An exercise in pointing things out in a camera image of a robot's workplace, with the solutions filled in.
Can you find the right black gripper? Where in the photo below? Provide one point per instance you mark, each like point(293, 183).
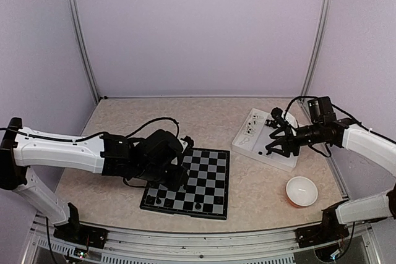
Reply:
point(289, 144)

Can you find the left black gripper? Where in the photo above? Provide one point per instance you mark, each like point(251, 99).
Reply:
point(175, 183)

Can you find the black grey chessboard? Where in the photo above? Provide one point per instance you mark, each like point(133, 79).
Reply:
point(208, 172)

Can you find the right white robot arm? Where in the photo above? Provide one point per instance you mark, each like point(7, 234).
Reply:
point(332, 126)

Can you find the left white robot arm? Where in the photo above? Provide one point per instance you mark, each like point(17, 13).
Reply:
point(156, 159)

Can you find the white chess pieces pile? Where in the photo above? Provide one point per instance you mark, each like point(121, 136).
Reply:
point(254, 121)

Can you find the white plastic piece tray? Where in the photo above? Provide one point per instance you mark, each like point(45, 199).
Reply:
point(250, 145)

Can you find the white orange bowl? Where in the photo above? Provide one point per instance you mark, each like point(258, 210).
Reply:
point(301, 192)

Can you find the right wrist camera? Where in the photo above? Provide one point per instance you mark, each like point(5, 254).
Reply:
point(278, 120)

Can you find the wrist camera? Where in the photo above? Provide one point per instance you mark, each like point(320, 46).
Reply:
point(278, 120)
point(187, 142)

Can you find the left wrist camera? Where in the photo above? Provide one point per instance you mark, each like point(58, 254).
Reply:
point(187, 142)

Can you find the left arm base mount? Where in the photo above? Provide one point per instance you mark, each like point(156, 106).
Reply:
point(88, 236)

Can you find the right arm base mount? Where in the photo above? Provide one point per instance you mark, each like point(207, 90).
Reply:
point(317, 235)

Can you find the aluminium front rail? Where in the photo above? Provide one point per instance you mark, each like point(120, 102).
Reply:
point(134, 246)

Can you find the right aluminium frame post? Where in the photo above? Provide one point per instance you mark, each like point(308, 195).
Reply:
point(318, 39)

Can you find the aluminium frame post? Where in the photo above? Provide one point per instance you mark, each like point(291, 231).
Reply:
point(318, 39)
point(79, 35)

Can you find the left aluminium frame post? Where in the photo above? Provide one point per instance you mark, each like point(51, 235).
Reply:
point(79, 35)

